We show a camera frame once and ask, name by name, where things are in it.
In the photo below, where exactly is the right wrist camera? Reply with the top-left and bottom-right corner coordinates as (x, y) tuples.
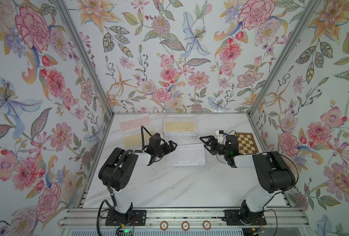
(216, 130), (225, 144)

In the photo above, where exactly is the orange ring marker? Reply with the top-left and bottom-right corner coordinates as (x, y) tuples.
(181, 221), (190, 232)
(160, 221), (169, 231)
(203, 220), (212, 231)

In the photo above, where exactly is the right black cable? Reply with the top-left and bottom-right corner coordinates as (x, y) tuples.
(215, 129), (299, 236)

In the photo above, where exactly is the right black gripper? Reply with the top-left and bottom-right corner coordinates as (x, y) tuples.
(200, 137), (230, 157)

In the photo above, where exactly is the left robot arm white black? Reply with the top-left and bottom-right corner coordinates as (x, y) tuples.
(98, 133), (177, 214)

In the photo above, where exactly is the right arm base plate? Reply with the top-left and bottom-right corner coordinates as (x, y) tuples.
(222, 200), (267, 226)

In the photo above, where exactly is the right orange ring marker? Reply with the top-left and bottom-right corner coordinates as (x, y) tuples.
(203, 220), (212, 231)

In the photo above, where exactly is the middle orange ring marker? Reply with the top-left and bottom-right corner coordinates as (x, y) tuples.
(181, 221), (190, 232)

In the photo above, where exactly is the aluminium front rail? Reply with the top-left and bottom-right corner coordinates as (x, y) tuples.
(58, 207), (309, 229)

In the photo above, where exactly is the pink keyboard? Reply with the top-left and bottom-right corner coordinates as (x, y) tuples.
(164, 133), (198, 136)
(119, 115), (152, 132)

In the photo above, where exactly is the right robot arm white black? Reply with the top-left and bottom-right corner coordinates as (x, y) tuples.
(200, 135), (297, 225)

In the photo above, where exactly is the left orange ring marker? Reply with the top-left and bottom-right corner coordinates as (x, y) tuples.
(160, 221), (169, 231)

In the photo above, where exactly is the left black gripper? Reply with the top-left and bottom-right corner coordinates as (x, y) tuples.
(154, 140), (178, 160)

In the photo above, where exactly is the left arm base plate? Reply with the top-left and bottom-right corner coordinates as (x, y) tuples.
(105, 206), (147, 226)

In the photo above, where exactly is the left black cable bundle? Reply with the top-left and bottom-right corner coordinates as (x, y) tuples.
(96, 125), (154, 236)

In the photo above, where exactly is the white keyboard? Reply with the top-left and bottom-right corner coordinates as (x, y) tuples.
(166, 144), (206, 167)
(164, 135), (197, 139)

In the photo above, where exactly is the wooden chessboard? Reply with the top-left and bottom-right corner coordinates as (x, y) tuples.
(235, 133), (259, 154)

